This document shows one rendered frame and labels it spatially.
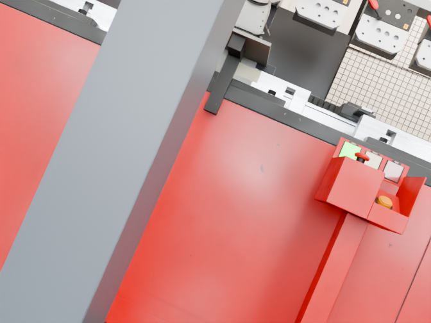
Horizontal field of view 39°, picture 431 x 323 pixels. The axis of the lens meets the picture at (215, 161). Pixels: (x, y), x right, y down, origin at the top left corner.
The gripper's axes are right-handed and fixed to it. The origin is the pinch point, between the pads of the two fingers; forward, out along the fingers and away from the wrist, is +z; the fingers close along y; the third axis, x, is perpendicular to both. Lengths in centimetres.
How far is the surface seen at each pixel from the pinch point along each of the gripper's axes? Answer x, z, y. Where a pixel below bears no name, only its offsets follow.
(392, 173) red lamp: 32, 1, -53
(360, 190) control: 50, -3, -44
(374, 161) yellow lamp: 32, 0, -48
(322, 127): 18.5, 5.4, -32.5
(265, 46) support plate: 18.7, -11.5, -8.6
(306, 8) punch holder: -11.3, -13.4, -14.5
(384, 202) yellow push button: 45, 1, -52
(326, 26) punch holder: -10.8, -10.7, -22.1
